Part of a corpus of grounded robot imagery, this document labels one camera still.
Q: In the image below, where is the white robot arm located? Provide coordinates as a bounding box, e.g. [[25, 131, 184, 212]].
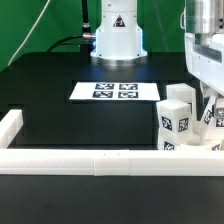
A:
[[90, 0, 224, 97]]

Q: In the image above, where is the white sheet with markers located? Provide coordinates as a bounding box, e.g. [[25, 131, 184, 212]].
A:
[[70, 82, 160, 101]]

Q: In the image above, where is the white round stool seat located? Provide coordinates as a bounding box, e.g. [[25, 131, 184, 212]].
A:
[[157, 130, 224, 151]]

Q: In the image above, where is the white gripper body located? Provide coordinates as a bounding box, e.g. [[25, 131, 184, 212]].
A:
[[185, 33, 224, 96]]

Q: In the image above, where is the white cable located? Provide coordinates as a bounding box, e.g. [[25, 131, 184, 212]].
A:
[[7, 0, 53, 67]]

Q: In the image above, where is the white U-shaped fence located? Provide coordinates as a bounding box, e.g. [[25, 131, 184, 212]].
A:
[[0, 109, 224, 176]]

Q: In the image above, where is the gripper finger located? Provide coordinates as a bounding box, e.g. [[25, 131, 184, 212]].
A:
[[200, 82, 218, 106]]

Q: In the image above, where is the black cable with connector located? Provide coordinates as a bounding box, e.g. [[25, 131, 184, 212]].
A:
[[46, 0, 98, 53]]

